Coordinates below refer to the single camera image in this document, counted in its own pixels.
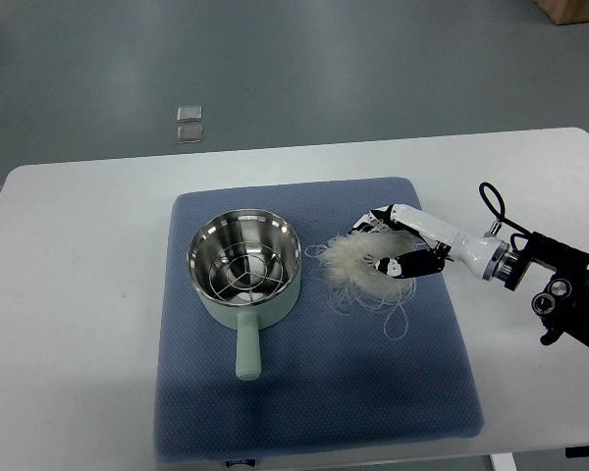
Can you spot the wire steaming rack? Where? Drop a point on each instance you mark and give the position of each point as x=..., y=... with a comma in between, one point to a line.
x=244, y=278

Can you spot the metal floor plate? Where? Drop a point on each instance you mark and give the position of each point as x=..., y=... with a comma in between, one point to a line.
x=190, y=133
x=189, y=113

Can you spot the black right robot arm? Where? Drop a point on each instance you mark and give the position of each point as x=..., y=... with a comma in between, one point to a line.
x=563, y=304

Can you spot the blue fabric mat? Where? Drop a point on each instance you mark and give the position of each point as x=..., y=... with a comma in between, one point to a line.
x=328, y=381

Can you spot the lower metal floor plate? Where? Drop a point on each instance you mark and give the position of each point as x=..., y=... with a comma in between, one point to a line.
x=190, y=133

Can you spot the white table leg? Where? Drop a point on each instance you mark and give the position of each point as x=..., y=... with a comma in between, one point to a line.
x=503, y=462

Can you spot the mint green pot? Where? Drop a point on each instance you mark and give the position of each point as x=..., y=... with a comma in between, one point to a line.
x=236, y=232

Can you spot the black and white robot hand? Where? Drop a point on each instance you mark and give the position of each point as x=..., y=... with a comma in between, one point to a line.
x=483, y=256

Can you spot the black table control panel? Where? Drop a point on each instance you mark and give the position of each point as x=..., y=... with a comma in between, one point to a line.
x=572, y=452

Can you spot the white vermicelli nest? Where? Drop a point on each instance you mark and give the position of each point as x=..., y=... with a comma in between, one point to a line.
x=356, y=286

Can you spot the upper metal floor plate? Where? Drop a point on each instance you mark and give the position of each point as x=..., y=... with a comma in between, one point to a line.
x=189, y=113

